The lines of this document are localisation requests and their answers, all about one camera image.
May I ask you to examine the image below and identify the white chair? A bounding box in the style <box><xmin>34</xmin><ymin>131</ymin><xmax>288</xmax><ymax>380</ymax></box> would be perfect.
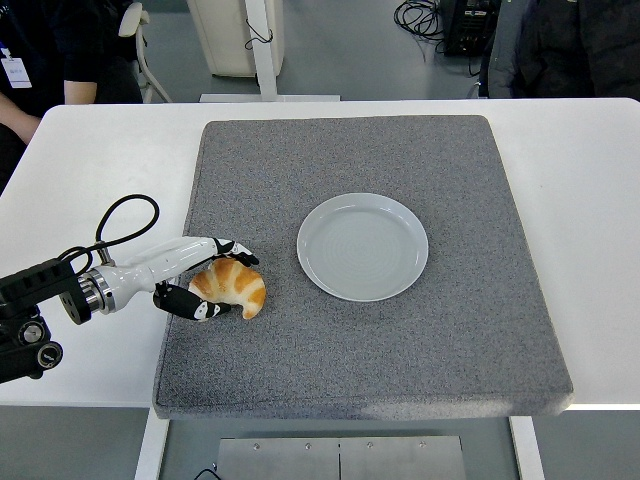
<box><xmin>117</xmin><ymin>1</ymin><xmax>174</xmax><ymax>104</ymax></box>

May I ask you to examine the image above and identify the person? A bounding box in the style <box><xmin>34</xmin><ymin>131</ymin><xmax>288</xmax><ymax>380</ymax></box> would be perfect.
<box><xmin>479</xmin><ymin>0</ymin><xmax>640</xmax><ymax>100</ymax></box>
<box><xmin>0</xmin><ymin>0</ymin><xmax>144</xmax><ymax>196</ymax></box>

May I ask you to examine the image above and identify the blue lanyard with white badge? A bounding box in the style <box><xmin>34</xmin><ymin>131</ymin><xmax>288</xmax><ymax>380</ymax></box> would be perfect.
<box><xmin>0</xmin><ymin>39</ymin><xmax>32</xmax><ymax>90</ymax></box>

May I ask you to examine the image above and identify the black floor cable bundle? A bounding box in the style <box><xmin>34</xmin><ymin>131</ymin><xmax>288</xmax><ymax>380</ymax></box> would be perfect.
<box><xmin>392</xmin><ymin>0</ymin><xmax>447</xmax><ymax>57</ymax></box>

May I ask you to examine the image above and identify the white stand post with base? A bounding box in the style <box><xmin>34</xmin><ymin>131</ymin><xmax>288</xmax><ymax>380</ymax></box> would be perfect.
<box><xmin>199</xmin><ymin>0</ymin><xmax>342</xmax><ymax>103</ymax></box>

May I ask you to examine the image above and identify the white table leg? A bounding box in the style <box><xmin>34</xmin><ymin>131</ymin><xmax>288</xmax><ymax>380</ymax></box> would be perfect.
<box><xmin>133</xmin><ymin>407</ymin><xmax>171</xmax><ymax>480</ymax></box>
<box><xmin>508</xmin><ymin>414</ymin><xmax>546</xmax><ymax>480</ymax></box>

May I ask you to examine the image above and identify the round grey plate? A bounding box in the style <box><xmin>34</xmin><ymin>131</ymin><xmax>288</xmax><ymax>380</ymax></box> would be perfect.
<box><xmin>296</xmin><ymin>192</ymin><xmax>430</xmax><ymax>303</ymax></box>

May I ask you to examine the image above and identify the grey fabric mat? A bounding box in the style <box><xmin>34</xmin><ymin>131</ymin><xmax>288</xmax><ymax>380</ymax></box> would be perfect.
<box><xmin>151</xmin><ymin>114</ymin><xmax>575</xmax><ymax>420</ymax></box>

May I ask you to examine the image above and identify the black equipment box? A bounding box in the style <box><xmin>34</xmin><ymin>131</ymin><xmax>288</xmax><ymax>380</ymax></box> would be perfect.
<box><xmin>439</xmin><ymin>0</ymin><xmax>501</xmax><ymax>57</ymax></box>

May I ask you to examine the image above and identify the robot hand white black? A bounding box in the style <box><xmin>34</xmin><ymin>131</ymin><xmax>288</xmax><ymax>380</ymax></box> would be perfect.
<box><xmin>102</xmin><ymin>235</ymin><xmax>261</xmax><ymax>322</ymax></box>

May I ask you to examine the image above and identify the golden croissant bread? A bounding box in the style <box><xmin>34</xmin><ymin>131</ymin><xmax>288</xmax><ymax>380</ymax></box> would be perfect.
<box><xmin>187</xmin><ymin>257</ymin><xmax>267</xmax><ymax>324</ymax></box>

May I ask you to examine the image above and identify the white cabinet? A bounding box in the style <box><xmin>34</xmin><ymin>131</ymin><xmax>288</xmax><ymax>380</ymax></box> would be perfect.
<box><xmin>187</xmin><ymin>0</ymin><xmax>285</xmax><ymax>79</ymax></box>

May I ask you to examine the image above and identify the black cord loop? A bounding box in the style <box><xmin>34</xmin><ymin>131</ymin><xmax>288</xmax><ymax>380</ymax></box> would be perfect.
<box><xmin>244</xmin><ymin>19</ymin><xmax>275</xmax><ymax>51</ymax></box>

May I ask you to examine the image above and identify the grey metal plate with screws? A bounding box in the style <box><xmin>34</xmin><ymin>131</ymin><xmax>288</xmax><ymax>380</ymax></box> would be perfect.
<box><xmin>215</xmin><ymin>435</ymin><xmax>468</xmax><ymax>480</ymax></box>

